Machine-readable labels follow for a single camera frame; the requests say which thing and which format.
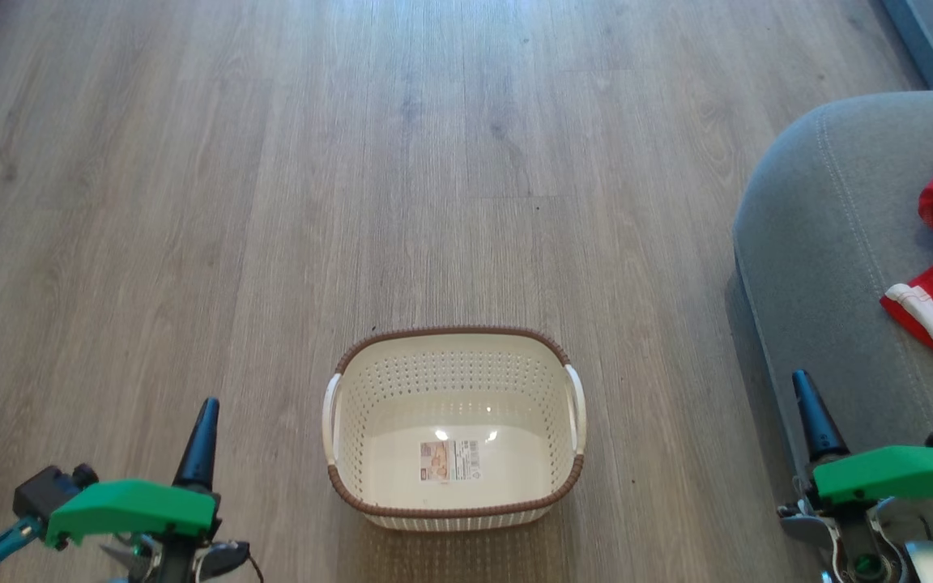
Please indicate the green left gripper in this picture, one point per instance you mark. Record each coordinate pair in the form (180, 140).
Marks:
(134, 506)

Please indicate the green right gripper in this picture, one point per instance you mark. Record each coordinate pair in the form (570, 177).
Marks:
(896, 478)

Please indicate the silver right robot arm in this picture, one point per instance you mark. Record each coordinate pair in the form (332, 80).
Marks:
(932, 563)

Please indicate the cream perforated laundry basket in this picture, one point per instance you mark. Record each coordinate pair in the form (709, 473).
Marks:
(454, 380)

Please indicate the grey fabric sofa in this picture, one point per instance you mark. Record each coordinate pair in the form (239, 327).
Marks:
(823, 243)

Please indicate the printed label sticker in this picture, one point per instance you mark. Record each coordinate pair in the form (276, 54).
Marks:
(450, 460)

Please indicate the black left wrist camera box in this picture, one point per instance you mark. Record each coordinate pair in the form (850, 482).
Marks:
(49, 490)

